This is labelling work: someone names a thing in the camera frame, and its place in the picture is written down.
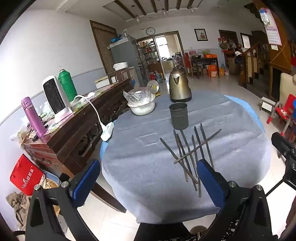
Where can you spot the dark wooden chair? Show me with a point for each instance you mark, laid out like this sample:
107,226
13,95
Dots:
118,73

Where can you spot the green thermos flask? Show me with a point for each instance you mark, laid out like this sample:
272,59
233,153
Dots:
68,85

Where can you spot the round wall clock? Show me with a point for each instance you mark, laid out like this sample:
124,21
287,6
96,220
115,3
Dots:
150,31

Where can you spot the pendant ceiling lamp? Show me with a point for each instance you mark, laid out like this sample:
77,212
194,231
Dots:
164,12
137,18
190,8

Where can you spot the white fan heater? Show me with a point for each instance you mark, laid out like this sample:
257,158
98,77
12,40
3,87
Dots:
54,97

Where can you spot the white bowl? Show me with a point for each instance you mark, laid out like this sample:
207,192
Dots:
141,110

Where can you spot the blue plastic bag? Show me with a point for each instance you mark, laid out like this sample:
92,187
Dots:
116,38

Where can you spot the metal utensil holder cup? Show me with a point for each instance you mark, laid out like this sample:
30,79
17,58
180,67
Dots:
178,118

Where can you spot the pink wall calendar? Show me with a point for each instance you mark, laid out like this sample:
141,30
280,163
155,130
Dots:
274,34

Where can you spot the grey refrigerator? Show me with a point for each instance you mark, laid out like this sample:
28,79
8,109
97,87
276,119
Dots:
124,53

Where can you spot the brown crumpled cloth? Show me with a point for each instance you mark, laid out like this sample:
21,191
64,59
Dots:
16,206

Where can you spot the wooden staircase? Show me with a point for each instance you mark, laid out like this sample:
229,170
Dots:
254,64

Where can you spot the glass display cabinet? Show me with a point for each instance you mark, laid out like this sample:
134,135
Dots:
148,53

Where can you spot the white lidded container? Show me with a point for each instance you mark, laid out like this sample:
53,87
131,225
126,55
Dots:
120,66

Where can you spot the white power strip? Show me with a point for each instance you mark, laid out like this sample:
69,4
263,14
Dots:
107,132

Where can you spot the brown door curtain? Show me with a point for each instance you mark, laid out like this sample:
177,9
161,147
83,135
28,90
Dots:
103,46

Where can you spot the dark wooden dining table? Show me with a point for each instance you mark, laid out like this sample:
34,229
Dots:
205,60

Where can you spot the small round fan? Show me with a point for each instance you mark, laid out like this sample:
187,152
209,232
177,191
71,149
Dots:
153,85

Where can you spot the dark wooden sideboard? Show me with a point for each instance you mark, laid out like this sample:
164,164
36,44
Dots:
69,139

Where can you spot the red children's chair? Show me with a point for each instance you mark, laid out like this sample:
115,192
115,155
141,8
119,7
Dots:
283,113

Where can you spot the grey tablecloth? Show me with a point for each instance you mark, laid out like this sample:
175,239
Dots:
143,173

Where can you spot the white chest freezer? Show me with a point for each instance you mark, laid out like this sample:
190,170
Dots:
133,73

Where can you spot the red paper bag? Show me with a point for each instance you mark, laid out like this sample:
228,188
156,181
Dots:
25,173

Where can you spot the pile of grey chopsticks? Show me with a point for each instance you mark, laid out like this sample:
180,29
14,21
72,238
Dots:
198,146

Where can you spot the white step stool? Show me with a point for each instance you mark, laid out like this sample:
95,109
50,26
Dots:
267,103

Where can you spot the clear plastic-wrapped glass jar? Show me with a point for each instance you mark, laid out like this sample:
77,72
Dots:
138,95

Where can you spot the orange gift box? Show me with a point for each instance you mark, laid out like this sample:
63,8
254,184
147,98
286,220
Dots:
212,70

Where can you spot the blue tablecloth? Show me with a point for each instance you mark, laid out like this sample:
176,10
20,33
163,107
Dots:
251,109

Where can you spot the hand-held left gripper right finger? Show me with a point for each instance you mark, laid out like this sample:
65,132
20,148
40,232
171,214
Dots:
209,183

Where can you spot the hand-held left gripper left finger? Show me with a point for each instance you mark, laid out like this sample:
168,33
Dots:
85,183

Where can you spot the purple thermos bottle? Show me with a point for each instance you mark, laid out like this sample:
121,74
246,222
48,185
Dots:
34,118

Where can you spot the golden electric kettle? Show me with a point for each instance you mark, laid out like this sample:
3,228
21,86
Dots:
179,88

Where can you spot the framed wall picture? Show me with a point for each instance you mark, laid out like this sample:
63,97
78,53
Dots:
199,34

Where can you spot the white foam box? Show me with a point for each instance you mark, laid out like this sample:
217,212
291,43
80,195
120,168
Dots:
101,81

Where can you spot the flat orange box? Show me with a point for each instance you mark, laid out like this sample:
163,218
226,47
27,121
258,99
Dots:
211,55

